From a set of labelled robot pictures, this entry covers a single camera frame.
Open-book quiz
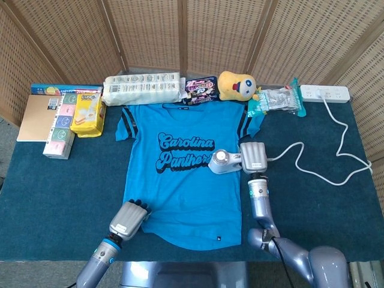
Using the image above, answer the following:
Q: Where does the white power cable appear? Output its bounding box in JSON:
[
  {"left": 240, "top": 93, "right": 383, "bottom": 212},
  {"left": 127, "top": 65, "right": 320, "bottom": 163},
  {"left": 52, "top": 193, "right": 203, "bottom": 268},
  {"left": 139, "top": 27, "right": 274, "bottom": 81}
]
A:
[{"left": 265, "top": 95, "right": 374, "bottom": 186}]

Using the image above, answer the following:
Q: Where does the flat blue box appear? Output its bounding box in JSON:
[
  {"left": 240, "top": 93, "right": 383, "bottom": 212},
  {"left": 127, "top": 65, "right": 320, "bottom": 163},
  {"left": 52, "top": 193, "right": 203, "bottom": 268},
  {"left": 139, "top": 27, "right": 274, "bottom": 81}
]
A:
[{"left": 31, "top": 83, "right": 104, "bottom": 97}]

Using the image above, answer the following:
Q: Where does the brown kraft notebook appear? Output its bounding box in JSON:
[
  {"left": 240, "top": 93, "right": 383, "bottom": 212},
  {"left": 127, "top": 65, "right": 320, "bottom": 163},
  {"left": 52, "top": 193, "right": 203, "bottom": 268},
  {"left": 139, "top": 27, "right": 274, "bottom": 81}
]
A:
[{"left": 16, "top": 94, "right": 62, "bottom": 142}]

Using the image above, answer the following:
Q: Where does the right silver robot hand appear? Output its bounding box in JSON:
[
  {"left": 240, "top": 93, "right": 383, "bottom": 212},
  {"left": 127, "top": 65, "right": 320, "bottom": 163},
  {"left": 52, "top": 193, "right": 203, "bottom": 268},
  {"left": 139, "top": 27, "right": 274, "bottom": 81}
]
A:
[{"left": 239, "top": 142, "right": 269, "bottom": 175}]

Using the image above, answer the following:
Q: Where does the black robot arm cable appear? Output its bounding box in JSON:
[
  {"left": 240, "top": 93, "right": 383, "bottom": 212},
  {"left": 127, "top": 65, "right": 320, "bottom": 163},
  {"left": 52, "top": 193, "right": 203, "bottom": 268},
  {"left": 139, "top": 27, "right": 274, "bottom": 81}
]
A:
[{"left": 271, "top": 236, "right": 294, "bottom": 288}]

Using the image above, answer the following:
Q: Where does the clear packet with teal ends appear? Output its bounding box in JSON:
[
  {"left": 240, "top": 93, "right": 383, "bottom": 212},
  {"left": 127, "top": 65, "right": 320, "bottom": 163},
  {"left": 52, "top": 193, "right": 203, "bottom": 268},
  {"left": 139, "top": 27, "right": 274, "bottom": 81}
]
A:
[{"left": 261, "top": 77, "right": 307, "bottom": 118}]

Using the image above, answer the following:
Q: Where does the yellow Lipo snack bag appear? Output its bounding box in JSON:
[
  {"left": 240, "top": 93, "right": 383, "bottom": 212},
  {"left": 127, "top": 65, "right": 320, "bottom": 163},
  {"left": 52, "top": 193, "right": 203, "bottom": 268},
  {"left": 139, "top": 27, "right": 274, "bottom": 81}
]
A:
[{"left": 70, "top": 92, "right": 107, "bottom": 138}]

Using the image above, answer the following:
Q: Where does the white tissue multipack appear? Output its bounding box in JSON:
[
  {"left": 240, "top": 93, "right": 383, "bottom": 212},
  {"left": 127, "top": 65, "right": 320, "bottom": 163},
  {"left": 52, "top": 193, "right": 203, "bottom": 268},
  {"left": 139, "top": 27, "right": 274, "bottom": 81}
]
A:
[{"left": 101, "top": 71, "right": 187, "bottom": 107}]

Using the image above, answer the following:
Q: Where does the wicker folding screen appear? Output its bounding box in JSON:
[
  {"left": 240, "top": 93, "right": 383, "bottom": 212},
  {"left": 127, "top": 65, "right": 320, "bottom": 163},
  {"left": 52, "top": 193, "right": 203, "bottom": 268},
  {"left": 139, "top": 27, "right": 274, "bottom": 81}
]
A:
[{"left": 0, "top": 0, "right": 384, "bottom": 163}]

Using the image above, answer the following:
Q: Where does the white power strip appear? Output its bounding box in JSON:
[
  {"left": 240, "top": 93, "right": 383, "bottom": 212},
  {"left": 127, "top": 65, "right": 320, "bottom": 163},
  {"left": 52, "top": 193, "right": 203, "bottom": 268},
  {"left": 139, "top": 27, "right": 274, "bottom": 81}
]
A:
[{"left": 300, "top": 84, "right": 351, "bottom": 104}]

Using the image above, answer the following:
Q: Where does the small teal snack packet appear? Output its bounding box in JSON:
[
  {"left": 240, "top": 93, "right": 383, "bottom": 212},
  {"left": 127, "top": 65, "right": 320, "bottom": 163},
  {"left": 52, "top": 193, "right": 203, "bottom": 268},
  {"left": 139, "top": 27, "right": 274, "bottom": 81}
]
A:
[{"left": 247, "top": 91, "right": 269, "bottom": 118}]

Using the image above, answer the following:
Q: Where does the blue-grey robot torso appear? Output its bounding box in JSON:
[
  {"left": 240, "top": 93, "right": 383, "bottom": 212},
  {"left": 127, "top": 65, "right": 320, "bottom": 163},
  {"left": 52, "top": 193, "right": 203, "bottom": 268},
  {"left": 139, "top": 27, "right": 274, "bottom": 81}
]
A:
[{"left": 119, "top": 260, "right": 250, "bottom": 288}]

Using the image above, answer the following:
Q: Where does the dark purple snack packet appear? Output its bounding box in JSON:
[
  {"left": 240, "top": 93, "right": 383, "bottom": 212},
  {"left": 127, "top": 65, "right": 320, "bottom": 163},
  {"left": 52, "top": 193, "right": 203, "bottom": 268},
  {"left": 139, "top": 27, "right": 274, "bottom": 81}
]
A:
[{"left": 181, "top": 75, "right": 221, "bottom": 106}]

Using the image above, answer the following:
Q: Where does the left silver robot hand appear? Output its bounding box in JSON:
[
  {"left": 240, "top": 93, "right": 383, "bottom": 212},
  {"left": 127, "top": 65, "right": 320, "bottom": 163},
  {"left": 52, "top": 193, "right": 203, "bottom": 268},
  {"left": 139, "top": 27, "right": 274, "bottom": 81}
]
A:
[{"left": 109, "top": 199, "right": 152, "bottom": 241}]

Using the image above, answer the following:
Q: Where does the dark teal table cloth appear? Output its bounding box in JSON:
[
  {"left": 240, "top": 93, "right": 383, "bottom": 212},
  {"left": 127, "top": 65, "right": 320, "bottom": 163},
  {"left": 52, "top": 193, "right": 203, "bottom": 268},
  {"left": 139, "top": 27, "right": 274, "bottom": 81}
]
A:
[{"left": 0, "top": 98, "right": 384, "bottom": 262}]

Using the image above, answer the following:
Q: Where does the pastel squares tissue box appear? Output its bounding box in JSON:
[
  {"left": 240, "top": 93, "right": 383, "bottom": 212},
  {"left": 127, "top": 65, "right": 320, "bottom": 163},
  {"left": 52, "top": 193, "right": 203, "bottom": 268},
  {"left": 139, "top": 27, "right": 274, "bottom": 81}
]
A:
[{"left": 42, "top": 92, "right": 77, "bottom": 160}]

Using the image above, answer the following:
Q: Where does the yellow plush toy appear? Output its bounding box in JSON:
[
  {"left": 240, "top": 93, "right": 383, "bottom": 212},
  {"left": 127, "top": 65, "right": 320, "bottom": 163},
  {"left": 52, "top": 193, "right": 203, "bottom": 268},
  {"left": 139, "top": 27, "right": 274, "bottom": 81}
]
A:
[{"left": 218, "top": 71, "right": 261, "bottom": 101}]

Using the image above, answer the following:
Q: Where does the blue Carolina Panthers t-shirt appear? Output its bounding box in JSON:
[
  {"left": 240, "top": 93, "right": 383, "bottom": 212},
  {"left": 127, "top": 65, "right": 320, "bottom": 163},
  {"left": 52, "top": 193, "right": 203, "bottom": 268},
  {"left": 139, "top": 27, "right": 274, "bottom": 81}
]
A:
[{"left": 115, "top": 101, "right": 265, "bottom": 251}]

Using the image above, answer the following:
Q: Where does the white handheld steamer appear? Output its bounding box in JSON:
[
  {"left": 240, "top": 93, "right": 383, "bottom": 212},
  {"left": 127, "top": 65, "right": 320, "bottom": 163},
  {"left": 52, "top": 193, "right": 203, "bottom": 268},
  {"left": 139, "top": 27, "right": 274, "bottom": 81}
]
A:
[{"left": 208, "top": 148, "right": 243, "bottom": 175}]

